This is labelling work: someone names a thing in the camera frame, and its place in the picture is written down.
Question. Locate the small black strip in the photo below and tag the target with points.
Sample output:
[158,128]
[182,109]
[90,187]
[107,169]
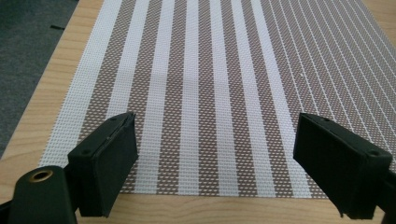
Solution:
[57,27]

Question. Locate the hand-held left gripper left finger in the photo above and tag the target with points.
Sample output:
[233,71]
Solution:
[102,168]

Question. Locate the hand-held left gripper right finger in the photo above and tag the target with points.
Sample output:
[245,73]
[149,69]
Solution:
[339,174]

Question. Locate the brown white striped woven placemat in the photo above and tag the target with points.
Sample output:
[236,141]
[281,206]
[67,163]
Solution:
[205,93]

